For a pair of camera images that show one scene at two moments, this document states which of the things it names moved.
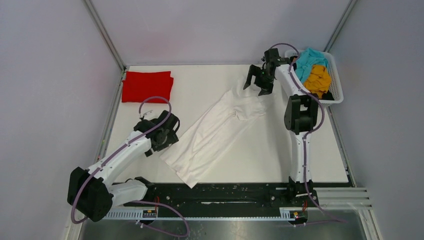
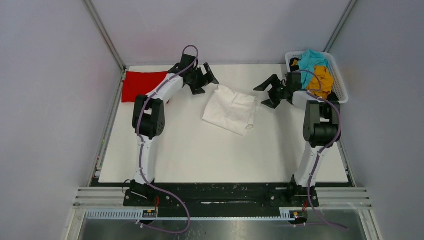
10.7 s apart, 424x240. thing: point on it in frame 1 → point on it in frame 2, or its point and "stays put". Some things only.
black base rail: (247, 195) stays put
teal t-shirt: (305, 60) stays put
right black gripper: (253, 70) → (276, 82)
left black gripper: (172, 139) → (196, 88)
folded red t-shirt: (139, 85) stays put
